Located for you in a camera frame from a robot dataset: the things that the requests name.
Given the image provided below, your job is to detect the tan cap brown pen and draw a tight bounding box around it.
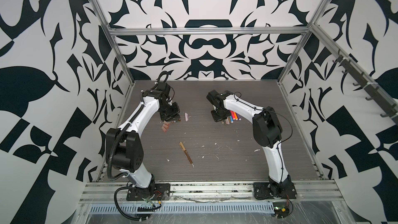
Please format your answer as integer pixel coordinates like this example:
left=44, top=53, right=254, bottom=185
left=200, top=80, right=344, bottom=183
left=179, top=142, right=193, bottom=165

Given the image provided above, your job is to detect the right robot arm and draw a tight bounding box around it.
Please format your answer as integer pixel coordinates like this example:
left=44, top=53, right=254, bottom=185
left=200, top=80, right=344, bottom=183
left=206, top=90, right=291, bottom=196

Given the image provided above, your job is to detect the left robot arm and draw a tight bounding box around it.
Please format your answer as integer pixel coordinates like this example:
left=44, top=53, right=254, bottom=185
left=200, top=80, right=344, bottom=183
left=105, top=82, right=180, bottom=191

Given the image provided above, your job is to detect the small circuit board right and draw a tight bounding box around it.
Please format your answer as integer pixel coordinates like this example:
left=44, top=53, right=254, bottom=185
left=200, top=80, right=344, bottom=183
left=273, top=201, right=294, bottom=219

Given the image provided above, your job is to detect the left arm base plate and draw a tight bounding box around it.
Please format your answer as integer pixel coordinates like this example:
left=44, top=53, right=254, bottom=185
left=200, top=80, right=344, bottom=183
left=126, top=183, right=171, bottom=201

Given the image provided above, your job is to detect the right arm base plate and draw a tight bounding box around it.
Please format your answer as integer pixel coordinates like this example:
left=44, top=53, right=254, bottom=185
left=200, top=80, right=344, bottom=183
left=253, top=181, right=297, bottom=200

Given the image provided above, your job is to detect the aluminium front rail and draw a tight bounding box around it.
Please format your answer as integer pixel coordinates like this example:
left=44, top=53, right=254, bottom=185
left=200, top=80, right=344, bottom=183
left=79, top=180, right=344, bottom=204

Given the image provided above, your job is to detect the white slotted cable duct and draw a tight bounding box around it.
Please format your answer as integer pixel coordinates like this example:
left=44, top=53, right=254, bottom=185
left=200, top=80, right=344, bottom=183
left=88, top=202, right=276, bottom=215

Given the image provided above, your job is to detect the wall hook rail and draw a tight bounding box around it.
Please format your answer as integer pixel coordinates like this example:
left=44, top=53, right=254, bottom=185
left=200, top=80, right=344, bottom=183
left=332, top=49, right=398, bottom=118

